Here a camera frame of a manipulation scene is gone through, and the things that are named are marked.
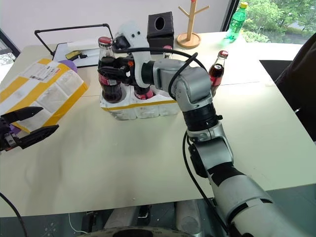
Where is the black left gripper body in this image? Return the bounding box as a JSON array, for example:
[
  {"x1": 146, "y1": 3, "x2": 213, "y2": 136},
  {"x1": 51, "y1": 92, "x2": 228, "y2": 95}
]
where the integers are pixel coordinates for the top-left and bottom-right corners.
[{"x1": 0, "y1": 117, "x2": 21, "y2": 153}]

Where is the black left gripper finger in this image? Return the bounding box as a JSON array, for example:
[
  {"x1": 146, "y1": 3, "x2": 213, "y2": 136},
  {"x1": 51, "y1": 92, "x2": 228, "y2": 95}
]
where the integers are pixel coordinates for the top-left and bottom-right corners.
[
  {"x1": 16, "y1": 124, "x2": 60, "y2": 150},
  {"x1": 0, "y1": 106, "x2": 44, "y2": 124}
]

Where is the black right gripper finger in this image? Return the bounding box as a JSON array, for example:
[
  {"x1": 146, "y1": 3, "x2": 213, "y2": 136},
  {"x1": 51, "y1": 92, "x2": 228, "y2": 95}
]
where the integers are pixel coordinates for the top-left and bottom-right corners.
[
  {"x1": 100, "y1": 57, "x2": 123, "y2": 69},
  {"x1": 97, "y1": 68, "x2": 127, "y2": 84}
]

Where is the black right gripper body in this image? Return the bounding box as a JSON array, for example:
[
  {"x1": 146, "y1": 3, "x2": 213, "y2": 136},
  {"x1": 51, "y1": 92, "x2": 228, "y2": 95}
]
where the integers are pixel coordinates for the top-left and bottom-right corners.
[{"x1": 112, "y1": 36, "x2": 136, "y2": 86}]

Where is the glass cola bottle red cap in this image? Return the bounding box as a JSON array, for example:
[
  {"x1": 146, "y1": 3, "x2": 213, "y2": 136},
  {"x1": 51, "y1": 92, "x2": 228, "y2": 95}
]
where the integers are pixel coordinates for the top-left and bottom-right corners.
[
  {"x1": 133, "y1": 85, "x2": 157, "y2": 100},
  {"x1": 97, "y1": 36, "x2": 124, "y2": 103},
  {"x1": 208, "y1": 50, "x2": 230, "y2": 96},
  {"x1": 162, "y1": 45, "x2": 174, "y2": 60}
]

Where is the black tissue box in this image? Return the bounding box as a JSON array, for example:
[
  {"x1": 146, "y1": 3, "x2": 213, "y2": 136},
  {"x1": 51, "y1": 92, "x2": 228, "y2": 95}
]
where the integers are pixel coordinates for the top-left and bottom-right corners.
[{"x1": 146, "y1": 11, "x2": 175, "y2": 54}]

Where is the white foam crate yellow tape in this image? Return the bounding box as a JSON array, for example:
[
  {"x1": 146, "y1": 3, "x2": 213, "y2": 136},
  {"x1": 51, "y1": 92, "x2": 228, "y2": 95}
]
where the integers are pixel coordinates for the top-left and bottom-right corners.
[{"x1": 99, "y1": 85, "x2": 179, "y2": 121}]

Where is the white paper tray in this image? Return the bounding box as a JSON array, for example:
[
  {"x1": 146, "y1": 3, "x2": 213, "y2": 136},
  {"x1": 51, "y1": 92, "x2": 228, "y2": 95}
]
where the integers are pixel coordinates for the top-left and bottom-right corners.
[{"x1": 52, "y1": 40, "x2": 102, "y2": 68}]

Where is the yellow white padded package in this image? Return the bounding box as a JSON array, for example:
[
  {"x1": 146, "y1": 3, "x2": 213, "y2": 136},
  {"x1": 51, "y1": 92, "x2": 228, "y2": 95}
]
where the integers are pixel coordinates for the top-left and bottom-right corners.
[{"x1": 0, "y1": 58, "x2": 89, "y2": 133}]

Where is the yellow and black small tool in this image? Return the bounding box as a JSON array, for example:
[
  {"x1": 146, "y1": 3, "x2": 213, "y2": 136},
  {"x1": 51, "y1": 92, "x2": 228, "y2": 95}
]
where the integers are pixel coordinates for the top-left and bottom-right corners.
[{"x1": 65, "y1": 50, "x2": 89, "y2": 60}]

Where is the purple round pad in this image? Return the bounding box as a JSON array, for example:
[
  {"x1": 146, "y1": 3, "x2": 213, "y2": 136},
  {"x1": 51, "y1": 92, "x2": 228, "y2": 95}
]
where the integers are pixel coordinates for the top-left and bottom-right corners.
[{"x1": 58, "y1": 59, "x2": 79, "y2": 73}]

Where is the wooden mug tree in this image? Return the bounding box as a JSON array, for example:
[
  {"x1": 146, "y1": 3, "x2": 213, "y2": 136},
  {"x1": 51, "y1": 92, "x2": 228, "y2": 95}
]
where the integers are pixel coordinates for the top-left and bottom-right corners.
[{"x1": 176, "y1": 0, "x2": 211, "y2": 49}]

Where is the green plastic bottle yellow cap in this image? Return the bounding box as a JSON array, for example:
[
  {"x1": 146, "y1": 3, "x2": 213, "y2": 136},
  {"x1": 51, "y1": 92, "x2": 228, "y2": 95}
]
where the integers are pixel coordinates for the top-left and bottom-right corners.
[{"x1": 225, "y1": 1, "x2": 249, "y2": 43}]

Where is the silver cylinder under table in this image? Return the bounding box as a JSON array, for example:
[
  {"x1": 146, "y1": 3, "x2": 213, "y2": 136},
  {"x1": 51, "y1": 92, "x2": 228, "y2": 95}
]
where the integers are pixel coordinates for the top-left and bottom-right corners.
[
  {"x1": 175, "y1": 200, "x2": 204, "y2": 236},
  {"x1": 103, "y1": 205, "x2": 139, "y2": 231}
]

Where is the person in dark clothing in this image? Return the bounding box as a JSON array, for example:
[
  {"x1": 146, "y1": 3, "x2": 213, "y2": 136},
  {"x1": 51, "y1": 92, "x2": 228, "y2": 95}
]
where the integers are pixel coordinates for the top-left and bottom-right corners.
[{"x1": 275, "y1": 31, "x2": 316, "y2": 142}]

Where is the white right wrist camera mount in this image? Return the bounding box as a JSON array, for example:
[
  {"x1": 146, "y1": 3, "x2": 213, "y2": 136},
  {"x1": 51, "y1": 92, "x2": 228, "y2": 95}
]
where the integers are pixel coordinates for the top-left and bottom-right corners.
[{"x1": 115, "y1": 21, "x2": 152, "y2": 89}]

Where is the black wire frame stand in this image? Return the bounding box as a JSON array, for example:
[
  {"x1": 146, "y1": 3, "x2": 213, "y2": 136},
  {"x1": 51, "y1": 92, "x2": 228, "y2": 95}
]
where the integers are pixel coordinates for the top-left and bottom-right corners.
[{"x1": 34, "y1": 23, "x2": 115, "y2": 58}]

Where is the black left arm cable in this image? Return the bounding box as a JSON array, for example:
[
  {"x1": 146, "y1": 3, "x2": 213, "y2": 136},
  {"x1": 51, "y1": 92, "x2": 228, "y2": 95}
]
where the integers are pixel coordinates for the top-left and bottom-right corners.
[{"x1": 0, "y1": 192, "x2": 29, "y2": 237}]

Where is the thin white cable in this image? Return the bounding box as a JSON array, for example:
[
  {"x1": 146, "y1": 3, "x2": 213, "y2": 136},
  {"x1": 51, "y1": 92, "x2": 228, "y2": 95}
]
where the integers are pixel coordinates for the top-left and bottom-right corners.
[{"x1": 68, "y1": 212, "x2": 86, "y2": 234}]

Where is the black right elbow cable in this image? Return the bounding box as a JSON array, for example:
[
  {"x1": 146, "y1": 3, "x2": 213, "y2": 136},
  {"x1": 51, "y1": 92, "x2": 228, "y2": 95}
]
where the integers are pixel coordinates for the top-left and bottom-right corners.
[{"x1": 182, "y1": 129, "x2": 231, "y2": 237}]

